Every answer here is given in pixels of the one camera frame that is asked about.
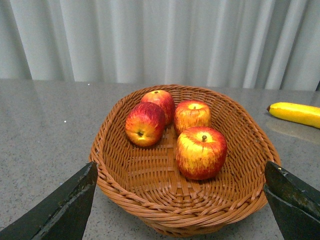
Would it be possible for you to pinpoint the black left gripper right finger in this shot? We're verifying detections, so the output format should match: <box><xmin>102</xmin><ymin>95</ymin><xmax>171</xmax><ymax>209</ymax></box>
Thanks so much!
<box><xmin>263</xmin><ymin>161</ymin><xmax>320</xmax><ymax>240</ymax></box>

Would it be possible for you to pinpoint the large red-yellow apple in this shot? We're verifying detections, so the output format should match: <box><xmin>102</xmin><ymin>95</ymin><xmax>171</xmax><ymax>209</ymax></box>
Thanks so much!
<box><xmin>175</xmin><ymin>126</ymin><xmax>228</xmax><ymax>180</ymax></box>

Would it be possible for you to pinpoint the small red-yellow apple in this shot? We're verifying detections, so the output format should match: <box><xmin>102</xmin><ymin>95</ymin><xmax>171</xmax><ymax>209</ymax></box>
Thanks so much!
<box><xmin>173</xmin><ymin>100</ymin><xmax>212</xmax><ymax>136</ymax></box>

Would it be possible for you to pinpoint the large yellow banana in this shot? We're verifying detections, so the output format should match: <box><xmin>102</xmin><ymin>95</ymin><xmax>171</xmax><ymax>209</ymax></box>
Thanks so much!
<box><xmin>266</xmin><ymin>102</ymin><xmax>320</xmax><ymax>129</ymax></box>

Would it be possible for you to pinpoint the white pleated curtain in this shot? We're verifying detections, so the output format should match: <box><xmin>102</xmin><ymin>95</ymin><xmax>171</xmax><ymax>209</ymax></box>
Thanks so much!
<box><xmin>0</xmin><ymin>0</ymin><xmax>320</xmax><ymax>91</ymax></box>

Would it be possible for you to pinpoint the left brown wicker basket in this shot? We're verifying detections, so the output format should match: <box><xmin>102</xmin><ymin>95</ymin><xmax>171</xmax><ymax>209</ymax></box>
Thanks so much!
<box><xmin>89</xmin><ymin>84</ymin><xmax>281</xmax><ymax>237</ymax></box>

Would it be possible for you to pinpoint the dark red apple front-left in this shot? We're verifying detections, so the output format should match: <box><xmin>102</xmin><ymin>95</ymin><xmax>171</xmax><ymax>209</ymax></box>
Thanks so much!
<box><xmin>125</xmin><ymin>102</ymin><xmax>166</xmax><ymax>147</ymax></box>

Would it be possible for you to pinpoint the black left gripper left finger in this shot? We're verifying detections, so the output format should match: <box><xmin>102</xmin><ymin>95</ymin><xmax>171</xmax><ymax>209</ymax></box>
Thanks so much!
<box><xmin>0</xmin><ymin>162</ymin><xmax>98</xmax><ymax>240</ymax></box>

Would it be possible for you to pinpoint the red apple back of basket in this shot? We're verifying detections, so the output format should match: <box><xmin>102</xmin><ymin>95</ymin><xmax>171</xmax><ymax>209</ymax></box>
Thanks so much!
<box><xmin>141</xmin><ymin>89</ymin><xmax>176</xmax><ymax>125</ymax></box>

